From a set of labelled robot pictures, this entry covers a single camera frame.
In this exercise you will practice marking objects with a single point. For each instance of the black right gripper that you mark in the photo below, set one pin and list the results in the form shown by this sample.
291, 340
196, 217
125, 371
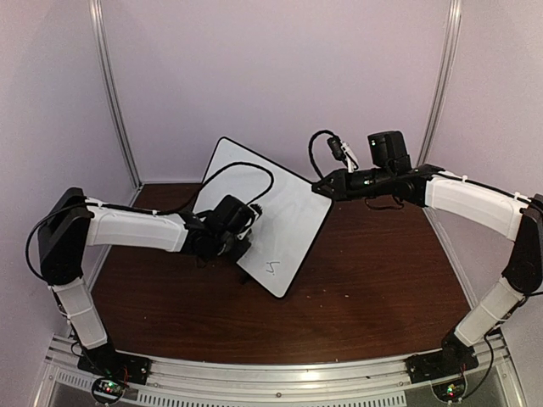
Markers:
339, 183

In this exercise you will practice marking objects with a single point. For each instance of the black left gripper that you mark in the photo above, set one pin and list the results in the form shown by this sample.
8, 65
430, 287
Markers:
235, 256

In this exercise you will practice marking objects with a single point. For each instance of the white whiteboard with writing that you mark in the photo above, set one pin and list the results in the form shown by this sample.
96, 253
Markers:
292, 218

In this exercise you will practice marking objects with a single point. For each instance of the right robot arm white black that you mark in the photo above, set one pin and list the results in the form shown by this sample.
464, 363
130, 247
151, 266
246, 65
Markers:
505, 226

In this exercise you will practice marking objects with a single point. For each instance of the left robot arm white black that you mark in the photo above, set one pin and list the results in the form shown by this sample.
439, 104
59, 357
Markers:
78, 222

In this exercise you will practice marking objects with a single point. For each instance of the black whiteboard stand foot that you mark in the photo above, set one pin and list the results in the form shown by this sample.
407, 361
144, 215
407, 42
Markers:
244, 279

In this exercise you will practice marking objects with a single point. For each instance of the left circuit board with leds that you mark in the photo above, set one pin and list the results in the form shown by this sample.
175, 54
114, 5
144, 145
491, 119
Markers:
106, 391

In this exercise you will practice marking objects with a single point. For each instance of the circuit board with leds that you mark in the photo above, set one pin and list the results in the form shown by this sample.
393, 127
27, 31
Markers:
106, 391
449, 391

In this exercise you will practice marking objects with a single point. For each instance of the right circuit board with leds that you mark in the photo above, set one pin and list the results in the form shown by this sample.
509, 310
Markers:
449, 391

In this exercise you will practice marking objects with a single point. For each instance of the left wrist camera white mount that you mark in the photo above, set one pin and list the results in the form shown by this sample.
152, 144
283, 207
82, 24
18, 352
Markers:
256, 213

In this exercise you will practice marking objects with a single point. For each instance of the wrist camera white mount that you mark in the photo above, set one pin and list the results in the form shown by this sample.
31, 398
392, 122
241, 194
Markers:
256, 213
342, 152

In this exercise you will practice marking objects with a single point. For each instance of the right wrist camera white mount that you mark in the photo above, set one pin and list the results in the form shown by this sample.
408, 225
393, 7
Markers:
342, 152

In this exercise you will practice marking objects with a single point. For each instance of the aluminium front frame rail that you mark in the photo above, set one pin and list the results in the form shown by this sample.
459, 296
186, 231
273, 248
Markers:
376, 289

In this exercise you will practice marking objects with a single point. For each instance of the left aluminium corner post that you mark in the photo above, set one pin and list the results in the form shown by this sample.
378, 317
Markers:
112, 98

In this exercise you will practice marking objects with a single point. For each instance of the aluminium corner post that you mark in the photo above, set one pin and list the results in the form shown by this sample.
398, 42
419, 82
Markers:
447, 60
112, 98

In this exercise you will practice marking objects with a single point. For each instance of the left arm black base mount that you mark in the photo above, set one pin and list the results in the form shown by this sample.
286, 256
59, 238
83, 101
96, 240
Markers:
106, 361

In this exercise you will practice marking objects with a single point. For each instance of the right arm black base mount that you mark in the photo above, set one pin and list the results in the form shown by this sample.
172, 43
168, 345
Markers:
440, 364

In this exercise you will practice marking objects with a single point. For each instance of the right aluminium corner post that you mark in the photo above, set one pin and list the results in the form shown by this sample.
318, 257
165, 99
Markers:
447, 60

